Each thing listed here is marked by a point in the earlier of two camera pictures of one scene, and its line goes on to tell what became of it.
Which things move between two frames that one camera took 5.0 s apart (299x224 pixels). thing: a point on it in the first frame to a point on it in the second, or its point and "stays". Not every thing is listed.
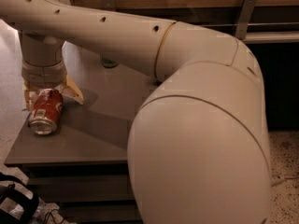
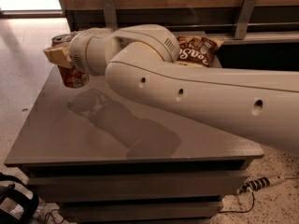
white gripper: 44,73 to 77,52
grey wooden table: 80,172 stays
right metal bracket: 248,5 stays
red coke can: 46,112 to 69,77
